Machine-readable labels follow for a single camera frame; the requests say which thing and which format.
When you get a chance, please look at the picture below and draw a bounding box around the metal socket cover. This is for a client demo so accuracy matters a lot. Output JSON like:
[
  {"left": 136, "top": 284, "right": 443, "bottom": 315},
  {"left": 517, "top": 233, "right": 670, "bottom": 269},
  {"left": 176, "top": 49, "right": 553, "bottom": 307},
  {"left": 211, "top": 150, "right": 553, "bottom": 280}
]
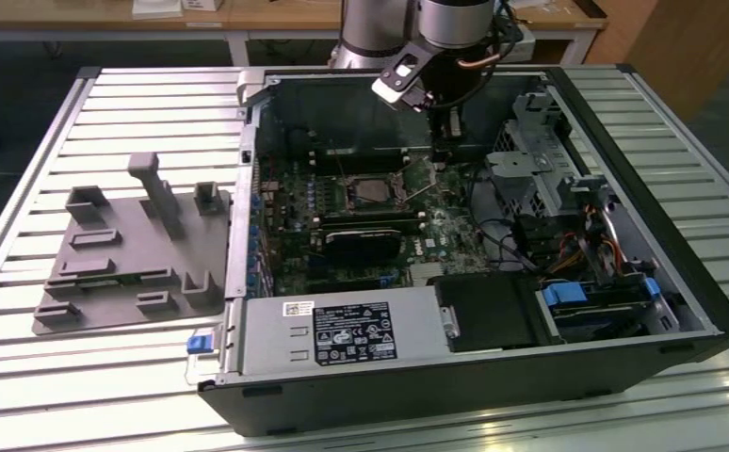
[{"left": 395, "top": 159, "right": 449, "bottom": 202}]

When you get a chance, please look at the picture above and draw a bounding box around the CPU socket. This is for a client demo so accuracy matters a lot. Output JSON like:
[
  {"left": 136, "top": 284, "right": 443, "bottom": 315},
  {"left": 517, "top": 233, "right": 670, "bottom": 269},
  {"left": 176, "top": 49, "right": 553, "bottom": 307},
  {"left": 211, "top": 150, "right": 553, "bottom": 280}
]
[{"left": 336, "top": 172, "right": 404, "bottom": 212}]

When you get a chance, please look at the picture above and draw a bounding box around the grey metal drive cage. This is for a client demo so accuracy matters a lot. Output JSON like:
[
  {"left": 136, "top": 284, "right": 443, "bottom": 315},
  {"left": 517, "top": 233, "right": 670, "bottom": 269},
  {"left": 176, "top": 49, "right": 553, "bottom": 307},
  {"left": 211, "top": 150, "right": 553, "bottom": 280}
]
[{"left": 482, "top": 91, "right": 611, "bottom": 218}]

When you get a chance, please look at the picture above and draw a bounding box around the RAM stick with white label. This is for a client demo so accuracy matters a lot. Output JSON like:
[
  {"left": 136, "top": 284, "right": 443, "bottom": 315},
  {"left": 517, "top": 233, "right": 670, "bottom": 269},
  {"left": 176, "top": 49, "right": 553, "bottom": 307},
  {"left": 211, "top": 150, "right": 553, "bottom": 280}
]
[{"left": 320, "top": 214, "right": 418, "bottom": 225}]

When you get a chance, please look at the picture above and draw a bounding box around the green motherboard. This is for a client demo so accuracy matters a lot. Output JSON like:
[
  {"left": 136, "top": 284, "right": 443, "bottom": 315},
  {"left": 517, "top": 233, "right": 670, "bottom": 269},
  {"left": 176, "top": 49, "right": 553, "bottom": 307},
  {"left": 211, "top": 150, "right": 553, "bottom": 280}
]
[{"left": 251, "top": 140, "right": 498, "bottom": 299}]

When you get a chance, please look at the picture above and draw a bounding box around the black graphics card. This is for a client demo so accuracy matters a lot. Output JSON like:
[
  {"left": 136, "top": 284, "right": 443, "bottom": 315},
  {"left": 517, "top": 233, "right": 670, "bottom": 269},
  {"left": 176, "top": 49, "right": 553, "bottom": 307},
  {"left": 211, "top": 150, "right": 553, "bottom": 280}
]
[{"left": 312, "top": 227, "right": 404, "bottom": 265}]

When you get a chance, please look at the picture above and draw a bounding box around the wooden cabinet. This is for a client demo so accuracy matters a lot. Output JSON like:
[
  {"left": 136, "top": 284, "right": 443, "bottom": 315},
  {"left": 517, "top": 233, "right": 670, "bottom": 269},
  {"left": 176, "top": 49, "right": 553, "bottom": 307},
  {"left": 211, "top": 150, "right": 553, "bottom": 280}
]
[{"left": 587, "top": 0, "right": 729, "bottom": 121}]

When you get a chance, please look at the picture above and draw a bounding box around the silver chipset heat sink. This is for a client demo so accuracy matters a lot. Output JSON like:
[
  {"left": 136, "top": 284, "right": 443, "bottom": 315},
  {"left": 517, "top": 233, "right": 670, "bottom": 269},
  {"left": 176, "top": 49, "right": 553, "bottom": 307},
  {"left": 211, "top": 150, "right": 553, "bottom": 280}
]
[{"left": 408, "top": 263, "right": 445, "bottom": 286}]

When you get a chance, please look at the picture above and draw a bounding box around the hard disk in blue carrier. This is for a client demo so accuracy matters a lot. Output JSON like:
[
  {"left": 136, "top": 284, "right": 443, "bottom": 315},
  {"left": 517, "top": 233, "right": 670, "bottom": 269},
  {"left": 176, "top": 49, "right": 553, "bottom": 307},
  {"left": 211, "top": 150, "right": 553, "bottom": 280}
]
[{"left": 537, "top": 277, "right": 654, "bottom": 343}]

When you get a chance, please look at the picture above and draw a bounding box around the black plastic shroud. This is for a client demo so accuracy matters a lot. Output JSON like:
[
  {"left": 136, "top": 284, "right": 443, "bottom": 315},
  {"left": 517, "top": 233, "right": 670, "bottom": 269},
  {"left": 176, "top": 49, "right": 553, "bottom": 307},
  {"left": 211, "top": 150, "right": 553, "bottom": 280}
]
[{"left": 430, "top": 272, "right": 558, "bottom": 354}]

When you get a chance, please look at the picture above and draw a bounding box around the grey power supply unit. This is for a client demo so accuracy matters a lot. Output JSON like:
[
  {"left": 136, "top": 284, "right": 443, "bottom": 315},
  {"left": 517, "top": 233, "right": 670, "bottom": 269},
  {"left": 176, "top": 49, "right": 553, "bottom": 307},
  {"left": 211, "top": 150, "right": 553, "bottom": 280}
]
[{"left": 238, "top": 286, "right": 461, "bottom": 374}]

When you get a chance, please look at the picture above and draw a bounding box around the grey plastic parts rack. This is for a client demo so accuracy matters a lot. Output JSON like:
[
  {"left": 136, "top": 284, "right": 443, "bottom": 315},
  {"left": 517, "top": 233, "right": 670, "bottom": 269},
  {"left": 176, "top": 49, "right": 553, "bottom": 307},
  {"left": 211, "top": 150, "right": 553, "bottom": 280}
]
[{"left": 31, "top": 153, "right": 235, "bottom": 336}]

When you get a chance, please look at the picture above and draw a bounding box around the wooden desk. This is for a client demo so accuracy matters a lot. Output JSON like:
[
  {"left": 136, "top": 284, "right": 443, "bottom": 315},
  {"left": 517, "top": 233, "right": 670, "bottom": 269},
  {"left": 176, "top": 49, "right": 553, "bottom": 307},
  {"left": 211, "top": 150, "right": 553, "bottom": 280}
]
[{"left": 0, "top": 0, "right": 611, "bottom": 67}]

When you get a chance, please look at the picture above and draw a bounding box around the black open PC case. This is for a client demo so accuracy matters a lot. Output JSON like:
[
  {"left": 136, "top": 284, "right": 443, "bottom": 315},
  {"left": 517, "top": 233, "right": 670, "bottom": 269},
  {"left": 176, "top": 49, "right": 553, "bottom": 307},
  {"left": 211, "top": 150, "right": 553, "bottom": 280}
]
[{"left": 198, "top": 63, "right": 729, "bottom": 437}]

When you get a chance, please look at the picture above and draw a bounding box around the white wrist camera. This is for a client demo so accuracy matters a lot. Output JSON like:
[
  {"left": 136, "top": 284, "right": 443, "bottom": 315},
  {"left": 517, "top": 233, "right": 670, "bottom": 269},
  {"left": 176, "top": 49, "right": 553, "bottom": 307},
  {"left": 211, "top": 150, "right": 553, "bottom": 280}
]
[{"left": 370, "top": 45, "right": 434, "bottom": 113}]

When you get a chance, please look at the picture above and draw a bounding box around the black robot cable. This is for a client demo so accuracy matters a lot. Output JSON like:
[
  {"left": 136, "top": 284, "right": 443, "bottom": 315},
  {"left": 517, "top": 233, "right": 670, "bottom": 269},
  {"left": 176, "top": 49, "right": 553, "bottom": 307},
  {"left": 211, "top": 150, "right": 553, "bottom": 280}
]
[{"left": 458, "top": 0, "right": 533, "bottom": 103}]

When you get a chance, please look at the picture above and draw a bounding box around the yellow orange wire bundle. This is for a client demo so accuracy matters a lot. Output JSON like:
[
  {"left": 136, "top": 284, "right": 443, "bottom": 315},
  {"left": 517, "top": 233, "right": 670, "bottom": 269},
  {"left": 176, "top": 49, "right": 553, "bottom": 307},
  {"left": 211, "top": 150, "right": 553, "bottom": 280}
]
[{"left": 549, "top": 233, "right": 623, "bottom": 277}]

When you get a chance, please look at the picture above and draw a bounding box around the grey flat cable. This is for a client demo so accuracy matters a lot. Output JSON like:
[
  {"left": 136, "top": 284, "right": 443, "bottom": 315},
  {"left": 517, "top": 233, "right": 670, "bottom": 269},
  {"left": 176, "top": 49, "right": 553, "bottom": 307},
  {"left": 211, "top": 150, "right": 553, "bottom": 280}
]
[{"left": 589, "top": 206, "right": 622, "bottom": 286}]

